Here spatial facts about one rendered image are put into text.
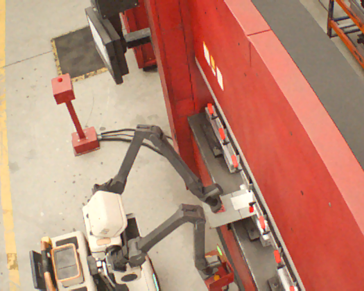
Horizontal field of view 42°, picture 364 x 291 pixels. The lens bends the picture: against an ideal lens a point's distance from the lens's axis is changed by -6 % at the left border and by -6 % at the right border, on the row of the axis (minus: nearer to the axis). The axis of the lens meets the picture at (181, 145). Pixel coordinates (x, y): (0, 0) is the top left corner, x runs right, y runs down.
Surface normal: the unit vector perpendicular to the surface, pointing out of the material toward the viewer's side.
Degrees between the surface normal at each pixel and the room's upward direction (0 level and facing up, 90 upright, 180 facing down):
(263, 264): 0
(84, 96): 0
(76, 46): 0
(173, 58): 90
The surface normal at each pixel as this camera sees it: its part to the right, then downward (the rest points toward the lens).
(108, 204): 0.56, -0.64
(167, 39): 0.29, 0.73
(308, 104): -0.11, -0.61
